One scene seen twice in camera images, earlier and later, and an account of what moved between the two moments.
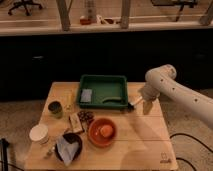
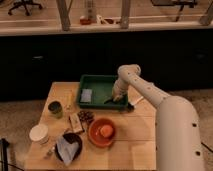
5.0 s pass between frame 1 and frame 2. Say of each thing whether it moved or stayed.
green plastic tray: stayed
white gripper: moved
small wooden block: stayed
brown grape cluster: stayed
